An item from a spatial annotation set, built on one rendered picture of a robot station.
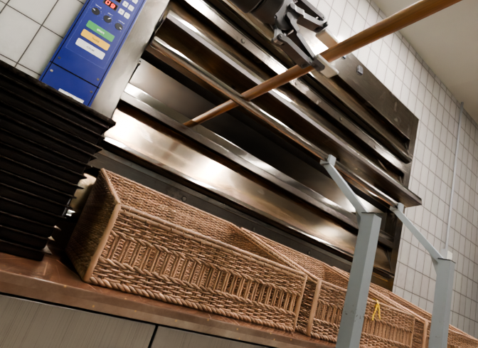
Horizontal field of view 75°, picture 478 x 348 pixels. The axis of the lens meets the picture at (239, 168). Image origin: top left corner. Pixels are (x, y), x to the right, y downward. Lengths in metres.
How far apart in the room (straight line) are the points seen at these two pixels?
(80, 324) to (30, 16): 0.96
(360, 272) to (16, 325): 0.76
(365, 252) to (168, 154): 0.76
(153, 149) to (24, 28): 0.54
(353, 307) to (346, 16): 1.73
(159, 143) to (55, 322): 0.77
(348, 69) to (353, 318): 1.50
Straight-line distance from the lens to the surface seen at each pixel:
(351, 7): 2.29
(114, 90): 1.21
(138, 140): 1.19
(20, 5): 1.28
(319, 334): 1.01
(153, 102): 1.24
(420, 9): 0.66
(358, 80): 2.12
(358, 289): 0.94
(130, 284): 0.68
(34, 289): 0.59
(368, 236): 0.96
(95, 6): 1.29
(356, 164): 1.77
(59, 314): 0.61
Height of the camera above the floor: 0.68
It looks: 17 degrees up
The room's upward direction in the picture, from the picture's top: 19 degrees clockwise
